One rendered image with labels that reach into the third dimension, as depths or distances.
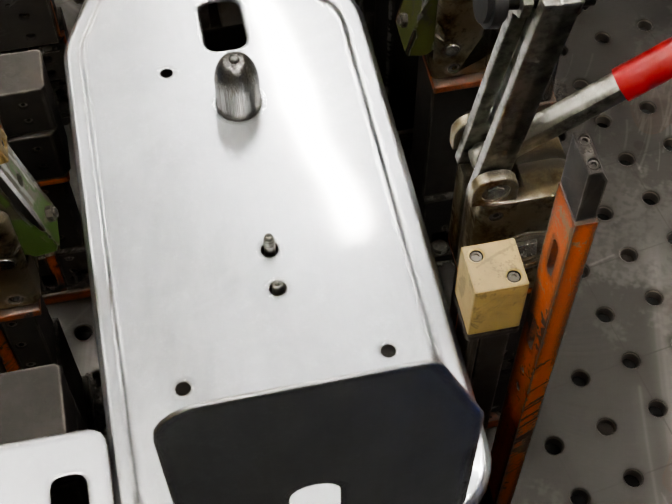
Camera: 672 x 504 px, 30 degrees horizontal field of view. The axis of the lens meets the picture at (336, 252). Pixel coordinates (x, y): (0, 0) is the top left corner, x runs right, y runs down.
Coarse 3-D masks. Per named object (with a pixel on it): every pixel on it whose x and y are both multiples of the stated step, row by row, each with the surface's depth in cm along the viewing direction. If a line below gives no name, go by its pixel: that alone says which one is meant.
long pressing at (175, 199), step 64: (128, 0) 95; (192, 0) 95; (256, 0) 94; (320, 0) 94; (64, 64) 92; (128, 64) 91; (192, 64) 91; (256, 64) 91; (320, 64) 91; (128, 128) 88; (192, 128) 88; (256, 128) 88; (320, 128) 88; (384, 128) 88; (128, 192) 85; (192, 192) 85; (256, 192) 85; (320, 192) 85; (384, 192) 85; (128, 256) 82; (192, 256) 82; (256, 256) 82; (320, 256) 82; (384, 256) 82; (128, 320) 80; (192, 320) 80; (256, 320) 80; (320, 320) 80; (384, 320) 80; (448, 320) 79; (128, 384) 78; (192, 384) 77; (256, 384) 77; (128, 448) 76
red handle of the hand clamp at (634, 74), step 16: (656, 48) 74; (624, 64) 74; (640, 64) 74; (656, 64) 73; (608, 80) 75; (624, 80) 74; (640, 80) 74; (656, 80) 74; (576, 96) 76; (592, 96) 75; (608, 96) 75; (624, 96) 74; (544, 112) 77; (560, 112) 76; (576, 112) 76; (592, 112) 76; (544, 128) 76; (560, 128) 76; (480, 144) 78; (528, 144) 77
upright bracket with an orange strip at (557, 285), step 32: (576, 160) 63; (576, 192) 64; (576, 224) 65; (544, 256) 72; (576, 256) 68; (544, 288) 73; (576, 288) 71; (544, 320) 75; (544, 352) 77; (512, 384) 86; (544, 384) 81; (512, 416) 88; (512, 448) 90; (512, 480) 95
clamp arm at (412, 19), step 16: (416, 0) 91; (432, 0) 89; (400, 16) 93; (416, 16) 91; (432, 16) 91; (400, 32) 94; (416, 32) 92; (432, 32) 92; (416, 48) 93; (432, 48) 94
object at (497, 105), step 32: (480, 0) 66; (512, 0) 66; (544, 0) 65; (576, 0) 65; (512, 32) 71; (544, 32) 67; (512, 64) 73; (544, 64) 69; (480, 96) 75; (512, 96) 71; (480, 128) 78; (512, 128) 74; (480, 160) 76; (512, 160) 76
